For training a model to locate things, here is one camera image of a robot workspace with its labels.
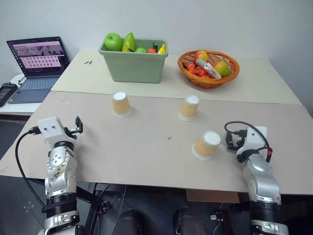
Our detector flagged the red yellow toy peach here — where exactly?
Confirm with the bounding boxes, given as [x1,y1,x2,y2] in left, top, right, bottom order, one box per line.
[194,50,209,63]

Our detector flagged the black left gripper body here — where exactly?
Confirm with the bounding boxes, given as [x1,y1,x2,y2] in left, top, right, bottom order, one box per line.
[64,126,78,140]

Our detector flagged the brown cardboard piece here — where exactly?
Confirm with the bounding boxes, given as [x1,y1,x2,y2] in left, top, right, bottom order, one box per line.
[185,188,241,204]

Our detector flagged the black handheld device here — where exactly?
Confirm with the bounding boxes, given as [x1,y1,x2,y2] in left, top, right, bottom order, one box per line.
[0,82,19,108]

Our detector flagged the green plastic bin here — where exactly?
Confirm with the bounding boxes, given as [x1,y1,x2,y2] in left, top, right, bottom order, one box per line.
[98,38,169,84]

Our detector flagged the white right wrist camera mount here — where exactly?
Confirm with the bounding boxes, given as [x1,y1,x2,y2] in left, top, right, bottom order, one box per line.
[236,125,268,155]

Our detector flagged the orange woven basket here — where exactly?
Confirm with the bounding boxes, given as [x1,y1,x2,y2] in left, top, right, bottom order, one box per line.
[177,49,240,90]

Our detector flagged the tan paper cup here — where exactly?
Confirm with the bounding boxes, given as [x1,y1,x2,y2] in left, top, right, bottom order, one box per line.
[178,94,200,122]
[191,130,222,161]
[112,90,133,118]

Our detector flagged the dark rounded shape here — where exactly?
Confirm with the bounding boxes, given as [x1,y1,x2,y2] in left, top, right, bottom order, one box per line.
[112,209,143,235]
[173,206,209,235]

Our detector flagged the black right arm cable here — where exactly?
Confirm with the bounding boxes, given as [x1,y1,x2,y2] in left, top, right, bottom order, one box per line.
[224,121,273,163]

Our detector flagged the grey open laptop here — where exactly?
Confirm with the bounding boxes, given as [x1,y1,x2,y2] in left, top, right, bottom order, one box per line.
[6,36,70,105]

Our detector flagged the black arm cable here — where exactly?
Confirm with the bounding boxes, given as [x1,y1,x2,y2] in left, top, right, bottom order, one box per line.
[224,121,273,163]
[15,126,47,209]

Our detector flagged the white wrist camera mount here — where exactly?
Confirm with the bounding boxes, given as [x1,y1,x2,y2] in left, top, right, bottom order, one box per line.
[37,117,68,144]
[236,125,268,155]

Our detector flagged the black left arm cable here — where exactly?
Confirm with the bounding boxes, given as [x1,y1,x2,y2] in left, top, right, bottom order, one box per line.
[15,126,47,209]

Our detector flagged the green red toy mango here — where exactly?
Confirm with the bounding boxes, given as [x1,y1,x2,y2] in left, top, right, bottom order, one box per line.
[214,61,231,77]

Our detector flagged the green toy apple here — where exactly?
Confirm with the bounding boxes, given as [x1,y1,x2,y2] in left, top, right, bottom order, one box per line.
[104,32,123,52]

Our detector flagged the orange toy peppers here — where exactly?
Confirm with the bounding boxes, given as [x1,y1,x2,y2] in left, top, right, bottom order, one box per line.
[185,62,211,79]

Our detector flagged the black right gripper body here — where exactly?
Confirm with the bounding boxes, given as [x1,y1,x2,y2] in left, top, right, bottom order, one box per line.
[233,129,247,148]

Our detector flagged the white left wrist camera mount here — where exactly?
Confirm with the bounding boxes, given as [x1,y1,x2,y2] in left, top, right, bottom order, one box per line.
[37,117,68,144]

